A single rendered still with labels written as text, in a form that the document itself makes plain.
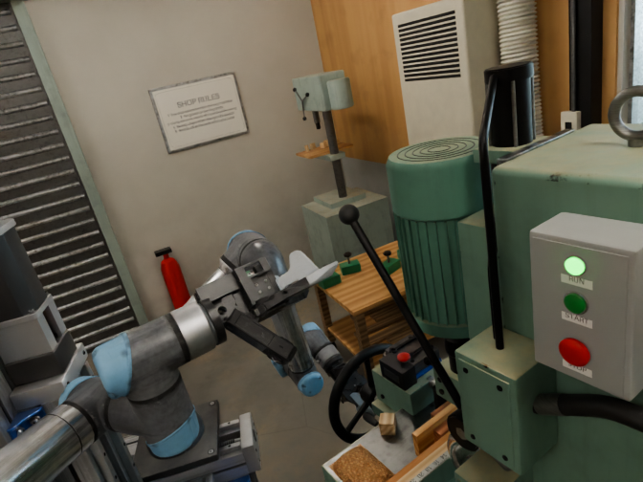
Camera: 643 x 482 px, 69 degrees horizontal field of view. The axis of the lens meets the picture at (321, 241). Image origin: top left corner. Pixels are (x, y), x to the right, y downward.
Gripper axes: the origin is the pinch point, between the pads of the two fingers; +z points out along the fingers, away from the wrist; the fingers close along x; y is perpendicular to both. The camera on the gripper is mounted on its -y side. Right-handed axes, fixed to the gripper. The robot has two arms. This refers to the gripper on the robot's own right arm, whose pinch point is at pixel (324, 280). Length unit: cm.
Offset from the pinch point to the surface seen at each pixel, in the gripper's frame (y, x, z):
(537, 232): -9.4, -36.7, 5.0
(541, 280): -13.8, -34.0, 4.7
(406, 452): -36.4, 24.9, 9.0
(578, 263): -13.5, -39.2, 4.2
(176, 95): 193, 218, 75
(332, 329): -6, 191, 81
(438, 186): 2.9, -18.0, 15.1
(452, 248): -5.7, -12.2, 16.1
